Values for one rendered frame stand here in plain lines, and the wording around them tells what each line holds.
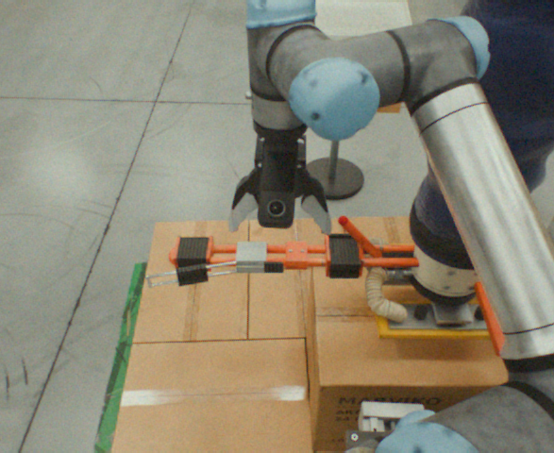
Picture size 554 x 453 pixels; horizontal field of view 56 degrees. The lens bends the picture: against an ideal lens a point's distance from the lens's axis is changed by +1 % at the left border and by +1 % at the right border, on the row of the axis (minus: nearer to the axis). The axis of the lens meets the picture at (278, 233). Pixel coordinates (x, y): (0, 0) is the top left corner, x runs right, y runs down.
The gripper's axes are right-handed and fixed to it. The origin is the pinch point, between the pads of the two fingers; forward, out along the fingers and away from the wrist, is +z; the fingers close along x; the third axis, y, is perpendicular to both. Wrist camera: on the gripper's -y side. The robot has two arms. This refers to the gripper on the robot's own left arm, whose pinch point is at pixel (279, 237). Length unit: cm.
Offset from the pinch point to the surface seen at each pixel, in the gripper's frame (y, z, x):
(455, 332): 14, 45, -40
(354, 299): 32, 58, -19
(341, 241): 29.9, 32.0, -13.4
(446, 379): 9, 58, -40
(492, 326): 8, 33, -43
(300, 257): 24.7, 32.2, -3.9
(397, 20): 193, 50, -48
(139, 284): 109, 152, 76
